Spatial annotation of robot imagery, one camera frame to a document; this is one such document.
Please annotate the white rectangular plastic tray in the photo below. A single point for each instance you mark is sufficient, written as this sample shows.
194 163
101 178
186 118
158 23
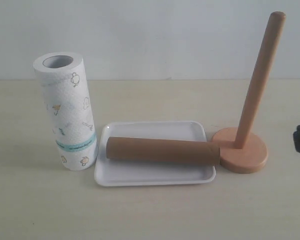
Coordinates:
116 173

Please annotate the brown cardboard tube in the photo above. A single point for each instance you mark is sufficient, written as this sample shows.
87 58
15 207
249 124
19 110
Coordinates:
163 151

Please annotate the printed white paper towel roll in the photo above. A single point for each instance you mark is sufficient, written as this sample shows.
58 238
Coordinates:
63 81

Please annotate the wooden paper towel holder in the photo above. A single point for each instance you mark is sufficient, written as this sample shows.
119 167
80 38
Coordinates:
242 151

